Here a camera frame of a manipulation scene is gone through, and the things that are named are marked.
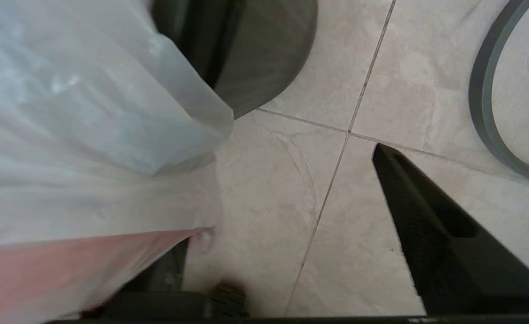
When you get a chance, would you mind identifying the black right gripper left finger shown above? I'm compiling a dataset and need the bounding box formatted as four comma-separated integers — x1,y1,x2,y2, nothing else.
79,238,249,319

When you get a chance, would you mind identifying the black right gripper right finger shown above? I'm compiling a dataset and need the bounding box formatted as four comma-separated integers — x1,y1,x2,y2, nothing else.
372,143,529,315

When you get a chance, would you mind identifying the white bag with cartoon print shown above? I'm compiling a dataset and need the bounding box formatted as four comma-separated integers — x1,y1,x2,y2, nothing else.
0,0,234,324

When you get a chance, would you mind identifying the grey plastic bin ring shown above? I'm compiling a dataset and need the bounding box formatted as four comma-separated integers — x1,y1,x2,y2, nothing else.
468,0,529,189

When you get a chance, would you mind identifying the black round trash bin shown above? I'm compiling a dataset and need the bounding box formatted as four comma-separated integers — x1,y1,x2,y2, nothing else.
150,0,319,120

